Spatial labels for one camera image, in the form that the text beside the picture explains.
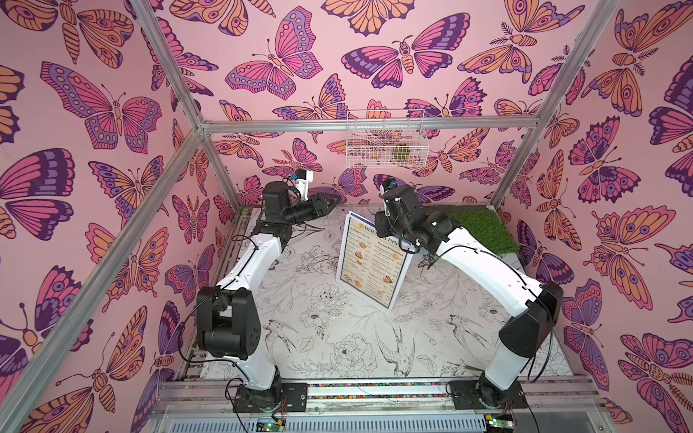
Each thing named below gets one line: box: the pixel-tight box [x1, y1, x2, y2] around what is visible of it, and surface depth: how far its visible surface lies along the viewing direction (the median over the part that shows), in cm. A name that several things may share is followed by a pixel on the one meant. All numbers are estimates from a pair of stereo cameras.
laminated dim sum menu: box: [335, 211, 416, 313], surface depth 84 cm
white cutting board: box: [335, 211, 416, 314], surface depth 84 cm
